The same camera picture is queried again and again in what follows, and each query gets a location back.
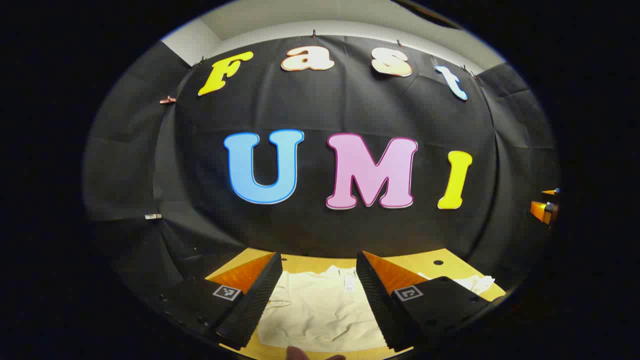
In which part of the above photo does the black backdrop cloth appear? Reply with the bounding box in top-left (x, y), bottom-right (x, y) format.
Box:
top-left (82, 34), bottom-right (561, 321)

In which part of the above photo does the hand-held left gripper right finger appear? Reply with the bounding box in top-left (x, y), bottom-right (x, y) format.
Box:
top-left (356, 251), bottom-right (493, 353)

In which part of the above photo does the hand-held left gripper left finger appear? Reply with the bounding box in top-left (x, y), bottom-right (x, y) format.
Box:
top-left (150, 251), bottom-right (284, 351)

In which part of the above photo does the white long-sleeved garment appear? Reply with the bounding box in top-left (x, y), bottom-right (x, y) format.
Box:
top-left (256, 265), bottom-right (496, 353)

